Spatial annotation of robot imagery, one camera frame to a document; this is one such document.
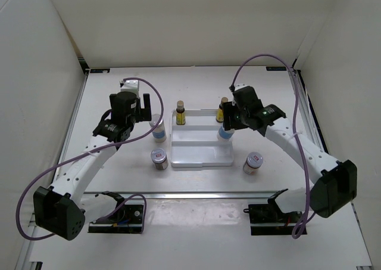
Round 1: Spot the white three-compartment tray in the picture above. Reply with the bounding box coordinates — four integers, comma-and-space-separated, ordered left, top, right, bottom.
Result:
170, 109, 234, 168

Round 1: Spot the left dark table label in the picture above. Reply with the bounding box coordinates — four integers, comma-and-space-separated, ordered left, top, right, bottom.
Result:
89, 69, 110, 74

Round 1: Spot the dark table label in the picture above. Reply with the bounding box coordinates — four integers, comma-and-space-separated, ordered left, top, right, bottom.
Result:
266, 66, 287, 72
89, 69, 110, 74

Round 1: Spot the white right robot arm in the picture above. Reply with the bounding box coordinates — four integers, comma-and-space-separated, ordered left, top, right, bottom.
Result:
223, 85, 357, 222

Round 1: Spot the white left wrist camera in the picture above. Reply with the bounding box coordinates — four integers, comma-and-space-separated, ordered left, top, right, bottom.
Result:
120, 78, 139, 98

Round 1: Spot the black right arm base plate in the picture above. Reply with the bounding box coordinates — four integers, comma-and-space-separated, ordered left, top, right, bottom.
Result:
243, 204, 302, 236

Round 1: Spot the left aluminium frame rail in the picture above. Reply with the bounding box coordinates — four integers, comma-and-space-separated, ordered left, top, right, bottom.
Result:
41, 58, 90, 202

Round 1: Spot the left dark white-lid jar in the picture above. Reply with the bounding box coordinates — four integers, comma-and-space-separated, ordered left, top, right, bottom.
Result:
151, 148, 168, 170

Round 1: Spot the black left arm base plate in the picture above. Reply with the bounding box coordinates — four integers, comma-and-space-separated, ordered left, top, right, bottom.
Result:
88, 194, 147, 234

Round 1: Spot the silver-lid spice jar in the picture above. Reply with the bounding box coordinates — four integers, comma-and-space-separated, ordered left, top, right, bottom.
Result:
217, 126, 235, 142
149, 114, 167, 143

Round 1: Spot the right pale white-lid jar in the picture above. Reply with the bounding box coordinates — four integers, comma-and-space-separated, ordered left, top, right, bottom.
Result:
243, 152, 263, 175

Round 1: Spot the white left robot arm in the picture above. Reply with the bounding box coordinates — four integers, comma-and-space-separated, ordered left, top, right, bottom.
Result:
33, 91, 152, 241

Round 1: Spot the yellow sauce bottle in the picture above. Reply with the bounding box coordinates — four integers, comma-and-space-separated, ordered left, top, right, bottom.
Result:
216, 97, 229, 123
176, 100, 186, 125

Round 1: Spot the right dark table label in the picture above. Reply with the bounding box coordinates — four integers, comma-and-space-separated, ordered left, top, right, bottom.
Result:
266, 66, 287, 72

